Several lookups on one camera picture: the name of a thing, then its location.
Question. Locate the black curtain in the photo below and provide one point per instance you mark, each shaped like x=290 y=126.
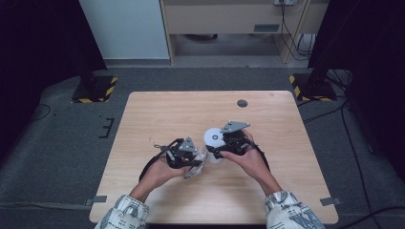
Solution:
x=369 y=47
x=38 y=47

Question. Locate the grey tape piece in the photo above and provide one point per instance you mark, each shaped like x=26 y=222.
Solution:
x=97 y=200
x=330 y=201

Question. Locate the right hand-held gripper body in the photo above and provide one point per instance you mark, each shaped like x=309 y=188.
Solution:
x=235 y=140

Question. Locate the grey round table grommet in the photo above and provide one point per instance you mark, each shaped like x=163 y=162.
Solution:
x=242 y=103

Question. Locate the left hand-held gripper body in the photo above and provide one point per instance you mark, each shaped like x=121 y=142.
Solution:
x=180 y=156

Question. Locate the white cylinder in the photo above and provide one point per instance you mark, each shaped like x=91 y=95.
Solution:
x=214 y=136

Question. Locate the striped black stand base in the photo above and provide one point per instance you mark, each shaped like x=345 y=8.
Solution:
x=313 y=89
x=95 y=90

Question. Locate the white cabinet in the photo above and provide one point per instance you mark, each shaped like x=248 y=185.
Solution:
x=127 y=28

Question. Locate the person's left hand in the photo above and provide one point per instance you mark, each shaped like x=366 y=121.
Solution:
x=162 y=175

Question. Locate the black floor tape mark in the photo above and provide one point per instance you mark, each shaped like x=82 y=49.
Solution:
x=107 y=128

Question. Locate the person's right hand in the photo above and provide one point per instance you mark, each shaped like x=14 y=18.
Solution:
x=251 y=165

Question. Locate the beige wooden desk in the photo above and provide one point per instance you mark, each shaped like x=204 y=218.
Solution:
x=223 y=17

